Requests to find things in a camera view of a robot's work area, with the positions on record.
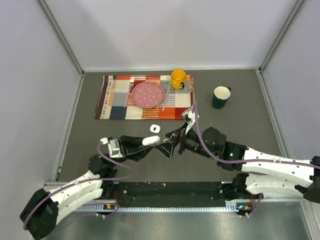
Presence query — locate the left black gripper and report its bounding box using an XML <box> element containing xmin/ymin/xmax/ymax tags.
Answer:
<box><xmin>109</xmin><ymin>135</ymin><xmax>155</xmax><ymax>168</ymax></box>

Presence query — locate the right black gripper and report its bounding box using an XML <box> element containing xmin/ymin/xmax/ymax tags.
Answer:
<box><xmin>154</xmin><ymin>121</ymin><xmax>216</xmax><ymax>160</ymax></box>

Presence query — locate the white oval charging case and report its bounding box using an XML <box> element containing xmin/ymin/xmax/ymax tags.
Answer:
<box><xmin>141</xmin><ymin>135</ymin><xmax>161</xmax><ymax>146</ymax></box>

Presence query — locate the dark green white mug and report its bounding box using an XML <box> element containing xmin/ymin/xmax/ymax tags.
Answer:
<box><xmin>212</xmin><ymin>86</ymin><xmax>231</xmax><ymax>109</ymax></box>

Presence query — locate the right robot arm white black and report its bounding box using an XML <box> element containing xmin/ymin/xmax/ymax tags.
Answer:
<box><xmin>155</xmin><ymin>127</ymin><xmax>320</xmax><ymax>203</ymax></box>

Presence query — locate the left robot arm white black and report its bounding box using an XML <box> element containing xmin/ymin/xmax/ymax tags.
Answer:
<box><xmin>19</xmin><ymin>135</ymin><xmax>161</xmax><ymax>240</ymax></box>

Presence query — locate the grey knife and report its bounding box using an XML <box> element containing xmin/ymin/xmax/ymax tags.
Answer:
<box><xmin>162</xmin><ymin>81</ymin><xmax>171</xmax><ymax>112</ymax></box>

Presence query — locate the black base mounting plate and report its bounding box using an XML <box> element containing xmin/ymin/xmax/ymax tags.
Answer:
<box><xmin>111</xmin><ymin>181</ymin><xmax>239</xmax><ymax>208</ymax></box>

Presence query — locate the pink dotted plate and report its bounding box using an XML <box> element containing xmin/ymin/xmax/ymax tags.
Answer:
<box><xmin>131</xmin><ymin>81</ymin><xmax>165</xmax><ymax>109</ymax></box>

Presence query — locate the colourful checked placemat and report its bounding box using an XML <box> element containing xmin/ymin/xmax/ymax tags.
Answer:
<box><xmin>94</xmin><ymin>74</ymin><xmax>195</xmax><ymax>120</ymax></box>

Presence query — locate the yellow glass mug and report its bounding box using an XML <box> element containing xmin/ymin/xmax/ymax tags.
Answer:
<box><xmin>170</xmin><ymin>69</ymin><xmax>187</xmax><ymax>90</ymax></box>

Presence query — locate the grey fork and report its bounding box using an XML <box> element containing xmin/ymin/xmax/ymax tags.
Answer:
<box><xmin>124</xmin><ymin>76</ymin><xmax>135</xmax><ymax>108</ymax></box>

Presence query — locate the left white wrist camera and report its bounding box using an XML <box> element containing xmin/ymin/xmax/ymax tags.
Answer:
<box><xmin>100</xmin><ymin>136</ymin><xmax>124</xmax><ymax>159</ymax></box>

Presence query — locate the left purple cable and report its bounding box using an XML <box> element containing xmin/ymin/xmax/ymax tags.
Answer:
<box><xmin>22</xmin><ymin>141</ymin><xmax>138</xmax><ymax>231</ymax></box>

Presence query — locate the white slotted cable duct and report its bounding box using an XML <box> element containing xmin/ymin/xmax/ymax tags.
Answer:
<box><xmin>75</xmin><ymin>202</ymin><xmax>239</xmax><ymax>213</ymax></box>

